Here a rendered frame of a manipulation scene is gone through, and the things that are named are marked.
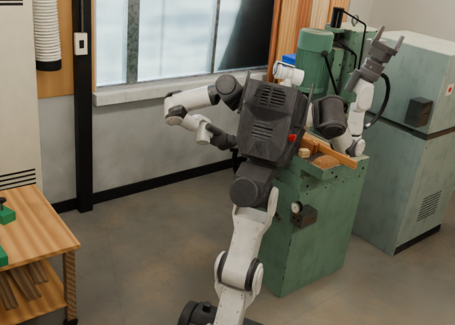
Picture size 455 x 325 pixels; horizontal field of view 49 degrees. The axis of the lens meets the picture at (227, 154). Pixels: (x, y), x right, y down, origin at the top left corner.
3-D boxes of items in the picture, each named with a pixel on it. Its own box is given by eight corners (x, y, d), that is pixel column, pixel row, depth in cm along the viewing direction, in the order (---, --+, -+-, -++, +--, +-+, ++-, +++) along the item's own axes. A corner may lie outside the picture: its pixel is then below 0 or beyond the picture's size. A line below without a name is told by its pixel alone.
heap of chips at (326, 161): (309, 162, 254) (311, 155, 252) (328, 156, 262) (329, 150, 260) (323, 169, 247) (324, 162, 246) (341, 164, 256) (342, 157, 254)
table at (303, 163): (231, 139, 285) (232, 129, 282) (270, 131, 303) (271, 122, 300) (308, 185, 243) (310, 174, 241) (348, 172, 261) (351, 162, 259)
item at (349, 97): (341, 99, 272) (347, 73, 266) (351, 97, 277) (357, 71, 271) (353, 104, 266) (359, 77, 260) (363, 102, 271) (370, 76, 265)
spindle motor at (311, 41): (284, 86, 268) (292, 28, 255) (306, 82, 279) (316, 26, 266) (307, 95, 256) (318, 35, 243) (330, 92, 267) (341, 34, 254)
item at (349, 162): (280, 131, 288) (282, 124, 286) (283, 131, 289) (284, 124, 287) (353, 169, 251) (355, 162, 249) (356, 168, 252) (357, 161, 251)
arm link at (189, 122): (185, 136, 234) (156, 122, 219) (183, 117, 238) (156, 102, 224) (202, 128, 229) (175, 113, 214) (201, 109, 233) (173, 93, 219)
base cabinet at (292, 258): (231, 258, 323) (244, 159, 293) (294, 233, 357) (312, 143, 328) (279, 298, 292) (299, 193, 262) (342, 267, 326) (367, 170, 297)
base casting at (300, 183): (246, 159, 293) (248, 145, 289) (312, 143, 327) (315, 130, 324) (300, 193, 262) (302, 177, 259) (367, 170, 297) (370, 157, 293)
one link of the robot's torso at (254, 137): (295, 173, 183) (320, 80, 183) (211, 151, 194) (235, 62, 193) (306, 176, 212) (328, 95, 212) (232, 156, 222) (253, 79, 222)
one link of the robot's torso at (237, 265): (249, 298, 205) (273, 191, 196) (210, 284, 210) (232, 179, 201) (259, 284, 219) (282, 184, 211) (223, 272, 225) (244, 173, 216)
